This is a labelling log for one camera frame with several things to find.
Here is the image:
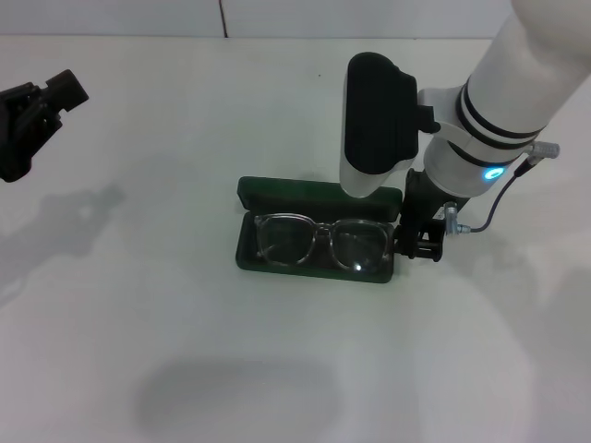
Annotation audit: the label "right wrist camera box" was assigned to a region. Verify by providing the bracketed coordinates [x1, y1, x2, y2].
[339, 52, 440, 198]

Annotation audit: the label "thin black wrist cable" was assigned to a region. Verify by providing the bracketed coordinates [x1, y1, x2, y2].
[443, 141, 561, 235]

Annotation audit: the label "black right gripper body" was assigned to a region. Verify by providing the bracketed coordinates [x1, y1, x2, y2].
[399, 168, 459, 239]

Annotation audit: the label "dark green glasses case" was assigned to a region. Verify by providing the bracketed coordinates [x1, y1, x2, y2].
[234, 174, 402, 284]

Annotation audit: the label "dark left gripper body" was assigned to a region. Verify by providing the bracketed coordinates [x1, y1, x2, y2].
[0, 85, 37, 142]

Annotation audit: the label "clear transparent glasses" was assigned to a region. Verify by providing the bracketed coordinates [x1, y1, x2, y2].
[252, 212, 396, 273]

